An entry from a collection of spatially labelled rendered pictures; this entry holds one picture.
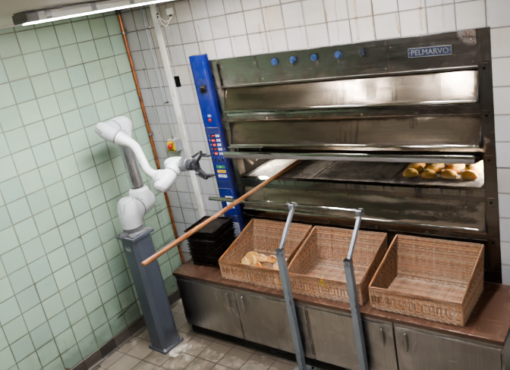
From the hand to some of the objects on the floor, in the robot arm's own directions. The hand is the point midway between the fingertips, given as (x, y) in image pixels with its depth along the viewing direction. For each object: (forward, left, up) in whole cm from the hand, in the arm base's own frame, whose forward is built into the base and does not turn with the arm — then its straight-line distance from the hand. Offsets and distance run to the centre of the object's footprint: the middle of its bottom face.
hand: (211, 165), depth 352 cm
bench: (+52, +30, -149) cm, 161 cm away
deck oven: (+49, +153, -149) cm, 219 cm away
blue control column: (-48, +146, -149) cm, 214 cm away
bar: (+36, +8, -149) cm, 154 cm away
